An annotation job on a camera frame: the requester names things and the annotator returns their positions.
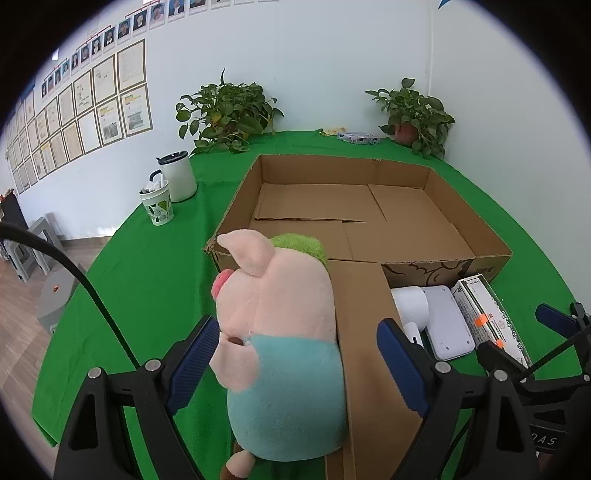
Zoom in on white hair dryer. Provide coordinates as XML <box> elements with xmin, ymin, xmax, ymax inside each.
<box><xmin>390</xmin><ymin>285</ymin><xmax>431</xmax><ymax>348</ymax></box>

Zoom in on row of wall portrait photos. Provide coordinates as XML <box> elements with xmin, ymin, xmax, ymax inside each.
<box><xmin>39</xmin><ymin>0</ymin><xmax>259</xmax><ymax>100</ymax></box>

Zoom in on dark cabinet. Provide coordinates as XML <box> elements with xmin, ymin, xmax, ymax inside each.
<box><xmin>0</xmin><ymin>189</ymin><xmax>28</xmax><ymax>232</ymax></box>

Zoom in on long white carton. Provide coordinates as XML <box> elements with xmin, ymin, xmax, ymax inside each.
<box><xmin>450</xmin><ymin>273</ymin><xmax>536</xmax><ymax>370</ymax></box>

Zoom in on grid of framed wall documents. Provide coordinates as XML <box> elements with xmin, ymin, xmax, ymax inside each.
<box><xmin>4</xmin><ymin>39</ymin><xmax>153</xmax><ymax>195</ymax></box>

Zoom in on grey round bin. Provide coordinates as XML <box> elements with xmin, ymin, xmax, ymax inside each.
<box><xmin>37</xmin><ymin>263</ymin><xmax>86</xmax><ymax>334</ymax></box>

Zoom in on pink pig plush toy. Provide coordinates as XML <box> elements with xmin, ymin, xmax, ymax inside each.
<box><xmin>210</xmin><ymin>229</ymin><xmax>349</xmax><ymax>480</ymax></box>

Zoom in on blue and white tissue pack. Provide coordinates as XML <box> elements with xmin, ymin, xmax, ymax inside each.
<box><xmin>336</xmin><ymin>131</ymin><xmax>380</xmax><ymax>146</ymax></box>

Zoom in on large leafy potted plant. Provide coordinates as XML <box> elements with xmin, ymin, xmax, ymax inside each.
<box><xmin>175</xmin><ymin>68</ymin><xmax>284</xmax><ymax>155</ymax></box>

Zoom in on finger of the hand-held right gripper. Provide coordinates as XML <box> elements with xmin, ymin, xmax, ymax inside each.
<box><xmin>536</xmin><ymin>302</ymin><xmax>591</xmax><ymax>352</ymax></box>
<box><xmin>475</xmin><ymin>340</ymin><xmax>533</xmax><ymax>385</ymax></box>

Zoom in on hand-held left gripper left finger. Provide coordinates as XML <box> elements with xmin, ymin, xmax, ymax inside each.
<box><xmin>54</xmin><ymin>315</ymin><xmax>221</xmax><ymax>480</ymax></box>

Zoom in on potted plant in red pot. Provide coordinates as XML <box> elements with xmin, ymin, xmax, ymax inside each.
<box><xmin>365</xmin><ymin>78</ymin><xmax>455</xmax><ymax>160</ymax></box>

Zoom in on grey plastic stool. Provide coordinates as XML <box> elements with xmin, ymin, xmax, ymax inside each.
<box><xmin>2</xmin><ymin>212</ymin><xmax>65</xmax><ymax>282</ymax></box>

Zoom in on narrow cardboard divider box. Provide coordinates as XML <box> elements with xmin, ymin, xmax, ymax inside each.
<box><xmin>325</xmin><ymin>259</ymin><xmax>430</xmax><ymax>480</ymax></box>

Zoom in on black cable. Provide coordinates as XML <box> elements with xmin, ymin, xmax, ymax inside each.
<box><xmin>0</xmin><ymin>223</ymin><xmax>140</xmax><ymax>370</ymax></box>
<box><xmin>521</xmin><ymin>323</ymin><xmax>591</xmax><ymax>381</ymax></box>

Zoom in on white flat electronic device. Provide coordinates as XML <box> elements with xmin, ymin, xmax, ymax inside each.
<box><xmin>422</xmin><ymin>285</ymin><xmax>476</xmax><ymax>361</ymax></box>

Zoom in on large cardboard box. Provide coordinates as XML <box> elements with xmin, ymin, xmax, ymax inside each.
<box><xmin>204</xmin><ymin>154</ymin><xmax>513</xmax><ymax>291</ymax></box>

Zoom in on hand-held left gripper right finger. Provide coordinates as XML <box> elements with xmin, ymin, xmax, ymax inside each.
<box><xmin>376</xmin><ymin>318</ymin><xmax>541</xmax><ymax>480</ymax></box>

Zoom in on white cup with green pattern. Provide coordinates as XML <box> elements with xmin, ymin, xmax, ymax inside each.
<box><xmin>139</xmin><ymin>179</ymin><xmax>175</xmax><ymax>227</ymax></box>

